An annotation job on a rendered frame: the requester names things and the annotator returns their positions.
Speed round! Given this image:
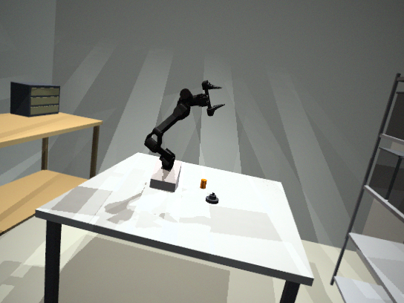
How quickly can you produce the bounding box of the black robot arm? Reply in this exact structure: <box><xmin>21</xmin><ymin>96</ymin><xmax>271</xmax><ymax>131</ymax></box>
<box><xmin>144</xmin><ymin>88</ymin><xmax>208</xmax><ymax>172</ymax></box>

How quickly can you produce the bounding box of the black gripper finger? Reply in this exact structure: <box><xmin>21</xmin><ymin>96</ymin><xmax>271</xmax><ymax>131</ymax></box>
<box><xmin>207</xmin><ymin>82</ymin><xmax>222</xmax><ymax>90</ymax></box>
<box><xmin>212</xmin><ymin>104</ymin><xmax>225</xmax><ymax>113</ymax></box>

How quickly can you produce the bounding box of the orange knob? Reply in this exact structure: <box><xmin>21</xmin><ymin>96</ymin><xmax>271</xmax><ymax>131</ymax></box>
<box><xmin>200</xmin><ymin>179</ymin><xmax>207</xmax><ymax>189</ymax></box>

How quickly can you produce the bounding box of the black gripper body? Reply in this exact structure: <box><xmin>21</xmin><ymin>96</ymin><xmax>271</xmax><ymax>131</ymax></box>
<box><xmin>194</xmin><ymin>80</ymin><xmax>213</xmax><ymax>116</ymax></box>

